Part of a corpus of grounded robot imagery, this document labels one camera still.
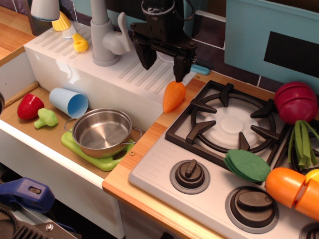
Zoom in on large orange toy carrot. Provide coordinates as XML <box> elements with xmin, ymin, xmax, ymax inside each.
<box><xmin>265</xmin><ymin>167</ymin><xmax>319</xmax><ymax>221</ymax></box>

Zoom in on middle black stove knob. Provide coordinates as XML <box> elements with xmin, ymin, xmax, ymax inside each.
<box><xmin>225</xmin><ymin>186</ymin><xmax>279</xmax><ymax>234</ymax></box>

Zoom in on green felt beet stems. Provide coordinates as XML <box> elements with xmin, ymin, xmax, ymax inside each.
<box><xmin>288</xmin><ymin>120</ymin><xmax>319</xmax><ymax>170</ymax></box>

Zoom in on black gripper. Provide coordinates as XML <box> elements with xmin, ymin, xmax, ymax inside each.
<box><xmin>130</xmin><ymin>11</ymin><xmax>196</xmax><ymax>82</ymax></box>

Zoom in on yellow toy vegetable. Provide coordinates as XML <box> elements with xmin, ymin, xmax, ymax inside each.
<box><xmin>306</xmin><ymin>169</ymin><xmax>319</xmax><ymax>184</ymax></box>

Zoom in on green toy broccoli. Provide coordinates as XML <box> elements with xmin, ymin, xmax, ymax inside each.
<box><xmin>34</xmin><ymin>108</ymin><xmax>58</xmax><ymax>129</ymax></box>

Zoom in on white lamp shade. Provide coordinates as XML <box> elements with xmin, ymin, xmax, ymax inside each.
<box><xmin>30</xmin><ymin>0</ymin><xmax>60</xmax><ymax>21</ymax></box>

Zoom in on toy fork blue handle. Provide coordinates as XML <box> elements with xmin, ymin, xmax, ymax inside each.
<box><xmin>157</xmin><ymin>51</ymin><xmax>210</xmax><ymax>76</ymax></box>

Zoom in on small orange toy carrot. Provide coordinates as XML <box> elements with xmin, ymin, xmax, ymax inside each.
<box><xmin>162</xmin><ymin>81</ymin><xmax>186</xmax><ymax>113</ymax></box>

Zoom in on grey stove top panel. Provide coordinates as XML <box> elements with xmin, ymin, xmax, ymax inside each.
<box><xmin>128</xmin><ymin>82</ymin><xmax>319</xmax><ymax>239</ymax></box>

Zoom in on purple toy beet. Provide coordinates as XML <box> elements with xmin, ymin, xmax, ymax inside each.
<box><xmin>274</xmin><ymin>82</ymin><xmax>318</xmax><ymax>125</ymax></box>

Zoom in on white toy sink unit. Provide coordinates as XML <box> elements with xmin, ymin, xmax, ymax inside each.
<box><xmin>0</xmin><ymin>21</ymin><xmax>197</xmax><ymax>239</ymax></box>

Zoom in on red toy pepper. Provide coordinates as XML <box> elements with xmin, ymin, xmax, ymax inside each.
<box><xmin>17</xmin><ymin>93</ymin><xmax>44</xmax><ymax>120</ymax></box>

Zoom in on light blue plastic cup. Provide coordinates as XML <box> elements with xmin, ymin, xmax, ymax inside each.
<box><xmin>49</xmin><ymin>88</ymin><xmax>89</xmax><ymax>118</ymax></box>

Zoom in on yellow toy pear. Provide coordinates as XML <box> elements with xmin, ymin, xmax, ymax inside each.
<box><xmin>72</xmin><ymin>33</ymin><xmax>89</xmax><ymax>52</ymax></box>

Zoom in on left black stove knob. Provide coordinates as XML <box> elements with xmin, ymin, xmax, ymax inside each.
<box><xmin>169</xmin><ymin>159</ymin><xmax>210</xmax><ymax>195</ymax></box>

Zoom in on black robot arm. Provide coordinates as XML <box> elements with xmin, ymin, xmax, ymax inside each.
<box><xmin>130</xmin><ymin>0</ymin><xmax>197</xmax><ymax>83</ymax></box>

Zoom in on yellow toy corn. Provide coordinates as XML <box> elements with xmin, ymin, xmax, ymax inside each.
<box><xmin>51</xmin><ymin>11</ymin><xmax>71</xmax><ymax>31</ymax></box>

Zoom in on right black stove knob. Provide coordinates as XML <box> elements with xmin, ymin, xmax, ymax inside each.
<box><xmin>299</xmin><ymin>223</ymin><xmax>319</xmax><ymax>239</ymax></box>

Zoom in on green felt carrot leaves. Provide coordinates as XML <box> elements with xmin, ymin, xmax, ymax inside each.
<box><xmin>224</xmin><ymin>149</ymin><xmax>271</xmax><ymax>183</ymax></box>

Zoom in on green plastic cutting board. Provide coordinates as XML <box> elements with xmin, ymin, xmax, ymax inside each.
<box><xmin>61</xmin><ymin>132</ymin><xmax>134</xmax><ymax>171</ymax></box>

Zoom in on grey toy faucet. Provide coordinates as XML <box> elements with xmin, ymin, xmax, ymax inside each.
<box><xmin>90</xmin><ymin>0</ymin><xmax>133</xmax><ymax>67</ymax></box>

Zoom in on black stove grate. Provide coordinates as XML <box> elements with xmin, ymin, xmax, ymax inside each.
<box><xmin>165</xmin><ymin>81</ymin><xmax>290</xmax><ymax>169</ymax></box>

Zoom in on black stove knob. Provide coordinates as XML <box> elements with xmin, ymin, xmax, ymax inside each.
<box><xmin>225</xmin><ymin>186</ymin><xmax>279</xmax><ymax>234</ymax></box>
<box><xmin>299</xmin><ymin>223</ymin><xmax>319</xmax><ymax>239</ymax></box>
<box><xmin>169</xmin><ymin>159</ymin><xmax>210</xmax><ymax>195</ymax></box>

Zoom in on teal cabinet with black window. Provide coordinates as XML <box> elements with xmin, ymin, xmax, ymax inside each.
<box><xmin>224</xmin><ymin>0</ymin><xmax>319</xmax><ymax>92</ymax></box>

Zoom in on stainless steel pot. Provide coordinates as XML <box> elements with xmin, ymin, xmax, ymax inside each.
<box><xmin>64</xmin><ymin>108</ymin><xmax>143</xmax><ymax>158</ymax></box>

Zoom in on blue clamp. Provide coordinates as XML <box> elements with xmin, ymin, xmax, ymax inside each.
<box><xmin>0</xmin><ymin>177</ymin><xmax>55</xmax><ymax>213</ymax></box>

